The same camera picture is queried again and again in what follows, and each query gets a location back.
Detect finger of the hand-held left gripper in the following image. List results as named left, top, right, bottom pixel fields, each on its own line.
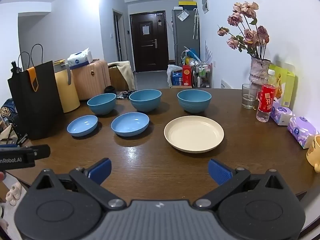
left=34, top=144, right=51, bottom=160

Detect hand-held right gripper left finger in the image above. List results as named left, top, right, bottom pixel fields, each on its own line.
left=29, top=158, right=127, bottom=211

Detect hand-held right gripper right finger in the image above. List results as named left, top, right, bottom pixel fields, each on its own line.
left=194, top=158, right=292, bottom=211

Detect cream round plate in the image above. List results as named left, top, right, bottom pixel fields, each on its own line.
left=164, top=116, right=225, bottom=154

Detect shallow light blue bowl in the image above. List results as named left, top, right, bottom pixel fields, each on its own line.
left=111, top=112, right=150, bottom=137
left=67, top=115, right=98, bottom=137

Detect deep blue bowl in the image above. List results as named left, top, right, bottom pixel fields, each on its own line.
left=177, top=89, right=212, bottom=113
left=87, top=93, right=117, bottom=115
left=129, top=89, right=162, bottom=112

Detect clear drinking glass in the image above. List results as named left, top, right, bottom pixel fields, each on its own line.
left=242, top=84, right=258, bottom=109

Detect pink ribbed suitcase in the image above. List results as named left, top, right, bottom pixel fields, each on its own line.
left=71, top=59, right=111, bottom=101

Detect red label water bottle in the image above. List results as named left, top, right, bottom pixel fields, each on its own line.
left=256, top=69, right=277, bottom=123

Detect purple tissue pack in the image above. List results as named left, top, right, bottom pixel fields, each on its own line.
left=270, top=101, right=295, bottom=126
left=287, top=116, right=320, bottom=149

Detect wooden chair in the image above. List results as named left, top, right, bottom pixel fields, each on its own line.
left=108, top=64, right=137, bottom=92

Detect yellow mug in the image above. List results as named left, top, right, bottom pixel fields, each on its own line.
left=306, top=134, right=320, bottom=173

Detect beige cloth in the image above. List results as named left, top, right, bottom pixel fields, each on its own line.
left=109, top=60, right=137, bottom=90

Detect white blue tissue pack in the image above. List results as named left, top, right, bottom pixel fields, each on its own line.
left=67, top=47, right=93, bottom=70

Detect red gift box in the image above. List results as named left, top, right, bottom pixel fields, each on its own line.
left=182, top=65, right=192, bottom=86

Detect blue carton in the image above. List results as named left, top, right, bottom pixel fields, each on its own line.
left=172, top=72, right=183, bottom=86

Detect green snack box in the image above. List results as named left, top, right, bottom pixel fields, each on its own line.
left=269, top=64, right=295, bottom=108

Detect white plastic bag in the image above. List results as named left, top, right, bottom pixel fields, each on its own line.
left=167, top=64, right=183, bottom=78

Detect blue bag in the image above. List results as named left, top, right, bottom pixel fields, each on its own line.
left=184, top=46, right=202, bottom=63

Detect dark brown entrance door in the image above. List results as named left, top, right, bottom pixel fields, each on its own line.
left=129, top=10, right=169, bottom=73

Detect grey refrigerator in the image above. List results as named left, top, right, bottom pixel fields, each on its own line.
left=171, top=7, right=200, bottom=67

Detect dried pink roses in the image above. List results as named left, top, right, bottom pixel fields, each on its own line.
left=217, top=1, right=270, bottom=59

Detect white folded umbrella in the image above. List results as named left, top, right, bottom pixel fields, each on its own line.
left=192, top=9, right=200, bottom=40

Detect yellow black box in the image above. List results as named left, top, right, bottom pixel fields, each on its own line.
left=178, top=1, right=197, bottom=10

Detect black paper bag orange strap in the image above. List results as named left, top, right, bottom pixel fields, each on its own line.
left=7, top=44, right=64, bottom=140

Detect yellow lidded bucket grey handle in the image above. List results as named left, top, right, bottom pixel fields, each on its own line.
left=53, top=59, right=81, bottom=113

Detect wire storage rack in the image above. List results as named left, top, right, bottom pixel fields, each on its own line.
left=192, top=62, right=212, bottom=88

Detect dark interior door frame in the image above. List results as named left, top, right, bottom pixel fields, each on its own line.
left=113, top=9, right=123, bottom=63

